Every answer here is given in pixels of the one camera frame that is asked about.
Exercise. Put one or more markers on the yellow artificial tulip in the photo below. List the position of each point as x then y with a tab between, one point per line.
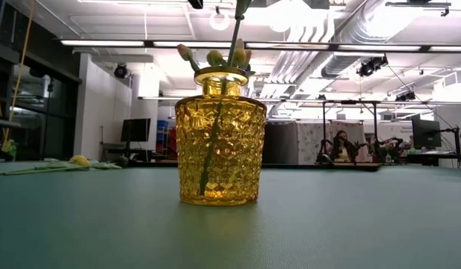
214	58
234	37
80	160

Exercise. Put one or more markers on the silver ceiling duct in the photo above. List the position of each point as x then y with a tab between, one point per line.
361	30

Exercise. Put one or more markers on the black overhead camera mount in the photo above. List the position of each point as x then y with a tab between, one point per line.
195	3

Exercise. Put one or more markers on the long ceiling light bar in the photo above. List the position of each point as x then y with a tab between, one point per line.
290	46

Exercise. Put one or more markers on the small green plant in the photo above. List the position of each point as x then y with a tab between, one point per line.
9	147

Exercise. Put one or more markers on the dark background desk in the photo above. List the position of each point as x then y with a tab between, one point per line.
433	157

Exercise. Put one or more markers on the black round ceiling speaker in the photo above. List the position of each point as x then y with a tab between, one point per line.
120	71

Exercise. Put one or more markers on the black background monitor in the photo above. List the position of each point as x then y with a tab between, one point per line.
135	130

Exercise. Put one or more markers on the black ceiling spotlight cluster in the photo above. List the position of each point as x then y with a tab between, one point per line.
372	65

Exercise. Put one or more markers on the green table mat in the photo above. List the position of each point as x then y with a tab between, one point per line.
103	224

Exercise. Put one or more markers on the black background rig frame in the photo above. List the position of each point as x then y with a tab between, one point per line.
349	102

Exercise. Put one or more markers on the black monitor on arm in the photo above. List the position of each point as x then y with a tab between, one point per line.
426	133

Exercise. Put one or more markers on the yellow glass vase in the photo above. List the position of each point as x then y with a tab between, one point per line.
234	149

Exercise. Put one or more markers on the person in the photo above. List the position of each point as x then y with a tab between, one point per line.
342	147

